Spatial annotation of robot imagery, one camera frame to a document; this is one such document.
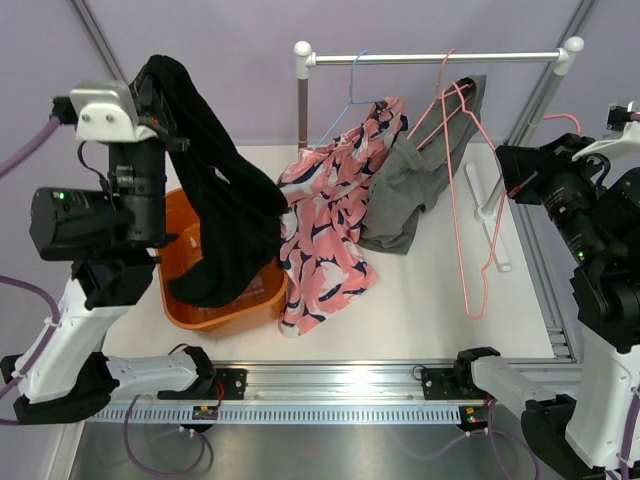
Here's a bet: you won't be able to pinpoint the pink hanger of black shorts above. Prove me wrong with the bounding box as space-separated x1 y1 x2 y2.
439 82 581 321

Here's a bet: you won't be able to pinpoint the grey shorts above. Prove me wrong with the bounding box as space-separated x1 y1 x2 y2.
359 75 487 255

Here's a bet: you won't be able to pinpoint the black shorts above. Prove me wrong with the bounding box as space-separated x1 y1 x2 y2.
145 55 288 304

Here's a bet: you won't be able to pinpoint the blue wire hanger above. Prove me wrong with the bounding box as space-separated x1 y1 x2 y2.
312 50 378 152

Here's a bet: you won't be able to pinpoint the pink navy patterned shorts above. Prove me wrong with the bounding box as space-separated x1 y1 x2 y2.
278 97 408 337

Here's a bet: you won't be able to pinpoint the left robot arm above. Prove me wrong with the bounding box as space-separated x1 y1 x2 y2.
1 69 216 425

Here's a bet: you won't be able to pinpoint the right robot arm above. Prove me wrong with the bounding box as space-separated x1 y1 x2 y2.
452 134 639 479

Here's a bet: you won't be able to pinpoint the orange plastic basket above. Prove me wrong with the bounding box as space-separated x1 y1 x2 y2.
158 188 289 339

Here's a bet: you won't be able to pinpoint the silver clothes rack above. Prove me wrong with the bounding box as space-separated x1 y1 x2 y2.
294 36 584 273

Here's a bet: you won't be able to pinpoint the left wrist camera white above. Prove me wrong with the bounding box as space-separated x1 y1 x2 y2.
69 80 158 143

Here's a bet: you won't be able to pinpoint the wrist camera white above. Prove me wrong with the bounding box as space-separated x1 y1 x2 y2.
572 101 639 161
69 80 158 143

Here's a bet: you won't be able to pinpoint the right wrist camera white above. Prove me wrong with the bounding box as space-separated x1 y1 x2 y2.
572 101 639 161

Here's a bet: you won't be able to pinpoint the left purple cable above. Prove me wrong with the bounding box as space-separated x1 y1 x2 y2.
0 97 216 476

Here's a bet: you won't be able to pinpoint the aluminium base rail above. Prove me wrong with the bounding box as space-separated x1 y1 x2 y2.
99 362 586 406

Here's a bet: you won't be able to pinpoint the white slotted cable duct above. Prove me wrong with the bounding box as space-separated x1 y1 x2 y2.
91 403 462 425

